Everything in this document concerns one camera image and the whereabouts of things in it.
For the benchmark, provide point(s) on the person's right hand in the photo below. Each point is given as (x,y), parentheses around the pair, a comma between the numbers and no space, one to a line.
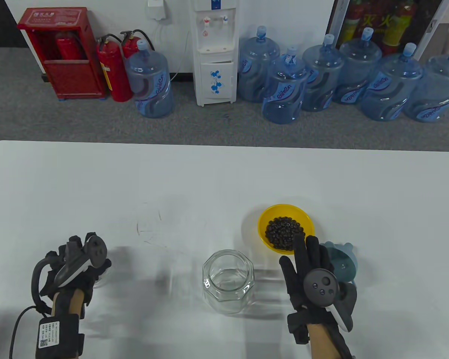
(307,254)

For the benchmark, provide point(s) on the person's left hand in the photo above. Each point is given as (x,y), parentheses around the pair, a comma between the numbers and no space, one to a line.
(97,271)

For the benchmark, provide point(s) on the clear glass jar lid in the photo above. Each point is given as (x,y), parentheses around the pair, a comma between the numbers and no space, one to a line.
(100,283)

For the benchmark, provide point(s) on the pile of coffee beans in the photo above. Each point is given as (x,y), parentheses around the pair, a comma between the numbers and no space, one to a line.
(280,232)

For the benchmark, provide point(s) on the blue-grey plastic funnel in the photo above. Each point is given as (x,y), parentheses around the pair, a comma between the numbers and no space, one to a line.
(346,263)

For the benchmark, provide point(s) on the yellow bowl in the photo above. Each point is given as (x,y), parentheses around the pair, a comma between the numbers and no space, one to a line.
(269,217)

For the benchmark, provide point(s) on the clear glass jar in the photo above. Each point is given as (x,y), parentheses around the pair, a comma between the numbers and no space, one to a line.
(228,299)

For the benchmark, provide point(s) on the person's right forearm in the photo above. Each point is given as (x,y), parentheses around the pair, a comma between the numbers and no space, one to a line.
(320,344)

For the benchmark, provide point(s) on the person's left forearm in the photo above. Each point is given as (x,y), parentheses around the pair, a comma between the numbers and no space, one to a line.
(73,303)

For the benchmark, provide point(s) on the dark grey left hand controller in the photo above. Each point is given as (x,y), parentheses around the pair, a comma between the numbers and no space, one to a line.
(93,248)

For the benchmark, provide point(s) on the dark grey hand controller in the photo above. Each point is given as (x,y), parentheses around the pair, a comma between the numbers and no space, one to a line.
(93,248)
(320,286)

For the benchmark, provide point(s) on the dark grey right hand controller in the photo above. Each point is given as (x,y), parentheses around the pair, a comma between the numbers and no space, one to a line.
(320,286)

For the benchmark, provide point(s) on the black labelled power pack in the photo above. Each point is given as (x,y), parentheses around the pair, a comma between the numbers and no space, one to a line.
(50,333)

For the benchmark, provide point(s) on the row of blue water jugs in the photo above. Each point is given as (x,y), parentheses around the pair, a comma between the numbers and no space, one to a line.
(284,93)

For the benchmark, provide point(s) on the red fire extinguisher cabinet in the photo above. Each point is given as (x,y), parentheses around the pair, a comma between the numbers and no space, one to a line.
(75,78)

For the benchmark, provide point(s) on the blue water jug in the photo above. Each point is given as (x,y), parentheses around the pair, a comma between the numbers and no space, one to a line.
(149,82)

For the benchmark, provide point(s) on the red fire extinguisher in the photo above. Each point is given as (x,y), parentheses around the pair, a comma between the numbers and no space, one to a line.
(69,48)
(114,74)
(129,46)

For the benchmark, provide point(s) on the white water dispenser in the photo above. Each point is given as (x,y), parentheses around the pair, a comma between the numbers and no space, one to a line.
(215,60)

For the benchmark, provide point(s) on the glass-door fire hydrant cabinet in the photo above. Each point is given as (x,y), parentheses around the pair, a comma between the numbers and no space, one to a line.
(396,22)

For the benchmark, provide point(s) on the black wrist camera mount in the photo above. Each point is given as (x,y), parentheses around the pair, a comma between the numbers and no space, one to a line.
(297,327)

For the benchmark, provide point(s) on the white wall box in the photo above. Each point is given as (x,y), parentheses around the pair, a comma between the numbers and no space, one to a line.
(157,11)

